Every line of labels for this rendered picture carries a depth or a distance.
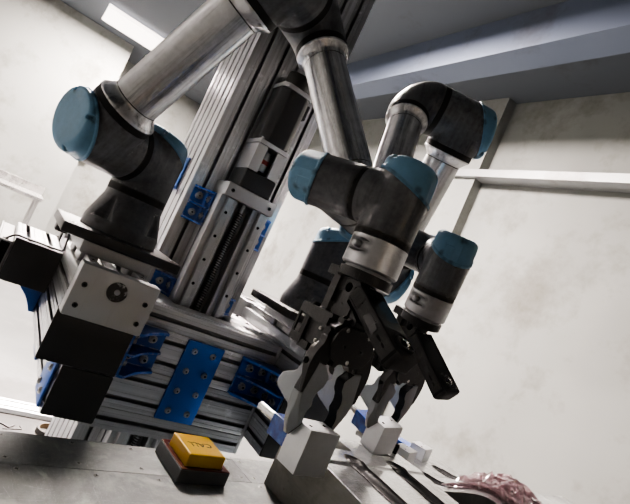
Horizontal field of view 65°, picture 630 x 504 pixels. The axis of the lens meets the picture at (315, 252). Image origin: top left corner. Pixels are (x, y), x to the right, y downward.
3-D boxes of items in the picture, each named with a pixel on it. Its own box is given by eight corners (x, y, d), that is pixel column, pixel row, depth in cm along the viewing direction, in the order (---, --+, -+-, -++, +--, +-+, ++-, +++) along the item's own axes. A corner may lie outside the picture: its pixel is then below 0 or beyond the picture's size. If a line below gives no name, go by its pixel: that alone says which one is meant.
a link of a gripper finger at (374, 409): (351, 411, 89) (379, 368, 89) (371, 431, 85) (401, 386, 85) (340, 407, 87) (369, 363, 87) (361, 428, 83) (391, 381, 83)
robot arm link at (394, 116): (408, 54, 111) (350, 216, 86) (450, 75, 112) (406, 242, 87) (387, 91, 121) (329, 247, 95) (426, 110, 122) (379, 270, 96)
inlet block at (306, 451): (238, 420, 66) (254, 383, 66) (266, 425, 69) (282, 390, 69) (292, 475, 56) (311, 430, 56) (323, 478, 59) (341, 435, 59)
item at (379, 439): (329, 411, 94) (339, 386, 93) (347, 411, 97) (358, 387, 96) (372, 455, 84) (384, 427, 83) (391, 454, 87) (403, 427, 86)
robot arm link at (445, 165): (342, 275, 135) (441, 84, 118) (391, 297, 136) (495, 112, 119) (342, 292, 123) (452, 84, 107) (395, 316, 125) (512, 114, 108)
